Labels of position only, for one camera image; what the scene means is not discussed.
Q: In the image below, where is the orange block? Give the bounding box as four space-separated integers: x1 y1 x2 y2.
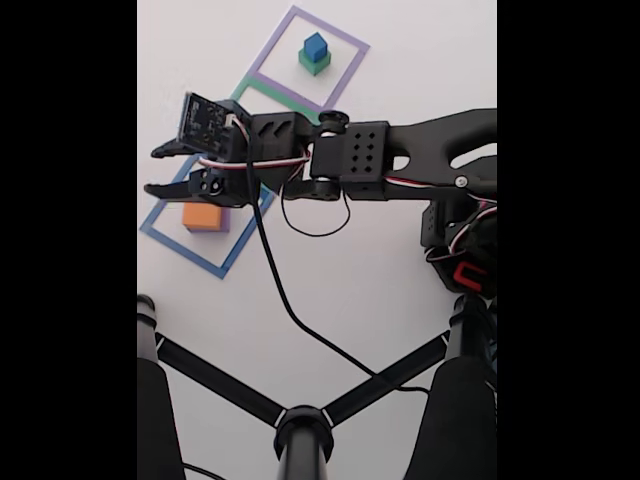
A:
182 201 223 233

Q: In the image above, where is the purple block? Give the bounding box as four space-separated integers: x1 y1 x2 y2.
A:
185 207 232 235

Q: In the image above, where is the green cube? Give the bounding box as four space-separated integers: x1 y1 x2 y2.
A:
298 48 332 77

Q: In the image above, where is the small blue cube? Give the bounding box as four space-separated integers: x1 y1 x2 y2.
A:
303 32 329 61

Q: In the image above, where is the red table clamp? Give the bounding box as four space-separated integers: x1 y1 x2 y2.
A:
452 260 489 292

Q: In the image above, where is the white red servo wire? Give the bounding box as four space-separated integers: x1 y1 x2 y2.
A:
197 114 498 264

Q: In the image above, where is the blue square frame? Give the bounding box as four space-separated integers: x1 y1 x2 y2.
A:
139 152 275 280

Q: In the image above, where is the green square frame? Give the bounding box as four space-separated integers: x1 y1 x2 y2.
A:
230 74 322 126

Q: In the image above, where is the thick black camera cable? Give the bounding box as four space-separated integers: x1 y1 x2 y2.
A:
243 159 431 394

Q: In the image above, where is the purple square frame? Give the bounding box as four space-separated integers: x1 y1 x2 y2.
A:
248 3 371 115

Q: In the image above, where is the black camera tripod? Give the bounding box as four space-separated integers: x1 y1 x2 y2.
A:
137 294 498 480

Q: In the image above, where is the thin black cable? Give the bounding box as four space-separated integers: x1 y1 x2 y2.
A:
182 463 226 480

